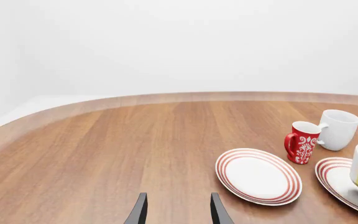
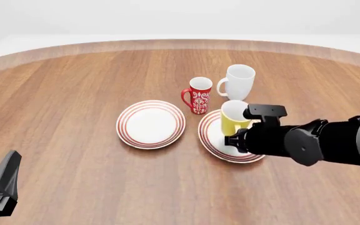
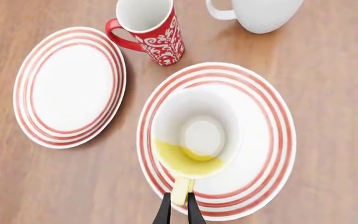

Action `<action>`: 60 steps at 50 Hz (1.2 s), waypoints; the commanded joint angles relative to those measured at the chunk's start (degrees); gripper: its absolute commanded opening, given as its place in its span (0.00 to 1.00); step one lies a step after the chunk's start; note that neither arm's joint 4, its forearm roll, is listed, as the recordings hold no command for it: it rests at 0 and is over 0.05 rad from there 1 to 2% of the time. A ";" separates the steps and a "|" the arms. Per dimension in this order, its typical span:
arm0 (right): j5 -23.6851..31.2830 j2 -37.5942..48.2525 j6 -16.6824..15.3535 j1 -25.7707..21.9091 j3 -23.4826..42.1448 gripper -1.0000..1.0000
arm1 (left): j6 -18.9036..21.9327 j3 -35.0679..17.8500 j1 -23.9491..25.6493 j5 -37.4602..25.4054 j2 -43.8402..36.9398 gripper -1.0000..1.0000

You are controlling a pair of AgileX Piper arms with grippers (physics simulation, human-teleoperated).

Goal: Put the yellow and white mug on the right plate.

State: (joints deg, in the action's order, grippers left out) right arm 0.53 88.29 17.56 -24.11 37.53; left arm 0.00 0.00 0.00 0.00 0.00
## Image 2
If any red patterned mug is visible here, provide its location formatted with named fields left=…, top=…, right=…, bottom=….
left=181, top=76, right=214, bottom=115

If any white plate with red rings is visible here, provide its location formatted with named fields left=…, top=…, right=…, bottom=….
left=116, top=99, right=187, bottom=150
left=197, top=109, right=266, bottom=164

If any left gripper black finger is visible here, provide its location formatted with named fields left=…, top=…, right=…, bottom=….
left=0, top=149, right=23, bottom=201

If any yellow and white mug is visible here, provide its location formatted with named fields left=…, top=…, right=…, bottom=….
left=220, top=99, right=261, bottom=137

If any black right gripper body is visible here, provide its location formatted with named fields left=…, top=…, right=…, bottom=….
left=224, top=127, right=253, bottom=154

